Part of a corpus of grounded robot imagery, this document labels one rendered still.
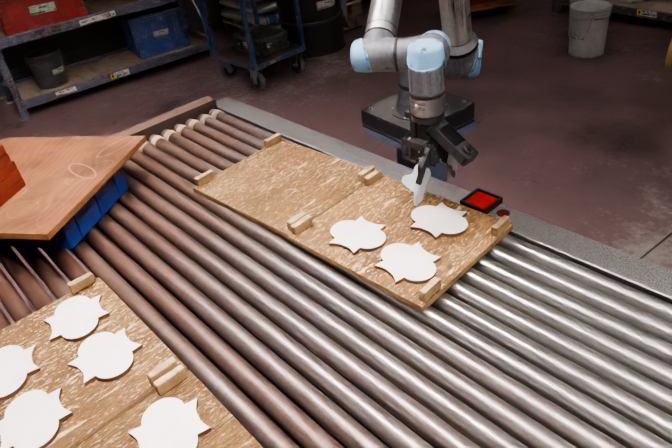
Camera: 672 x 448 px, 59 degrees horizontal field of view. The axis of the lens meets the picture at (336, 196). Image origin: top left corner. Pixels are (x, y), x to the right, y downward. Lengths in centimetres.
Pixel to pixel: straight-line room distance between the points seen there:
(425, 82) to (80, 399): 90
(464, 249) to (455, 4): 71
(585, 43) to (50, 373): 441
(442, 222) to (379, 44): 44
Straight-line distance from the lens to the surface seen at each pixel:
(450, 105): 202
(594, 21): 497
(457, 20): 178
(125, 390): 123
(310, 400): 112
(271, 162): 180
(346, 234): 142
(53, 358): 137
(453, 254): 136
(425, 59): 123
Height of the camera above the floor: 178
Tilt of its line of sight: 32 degrees down
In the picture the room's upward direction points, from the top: 8 degrees counter-clockwise
